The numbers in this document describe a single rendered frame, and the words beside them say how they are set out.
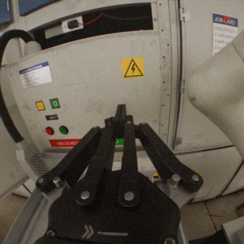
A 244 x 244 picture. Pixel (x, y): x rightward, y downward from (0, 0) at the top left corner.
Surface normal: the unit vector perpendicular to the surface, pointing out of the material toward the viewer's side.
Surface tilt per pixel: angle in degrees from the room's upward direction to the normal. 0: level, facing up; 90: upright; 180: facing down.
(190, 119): 90
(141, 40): 90
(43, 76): 90
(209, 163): 90
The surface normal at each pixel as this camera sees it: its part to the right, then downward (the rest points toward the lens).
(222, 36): -0.04, 0.44
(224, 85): -0.70, 0.51
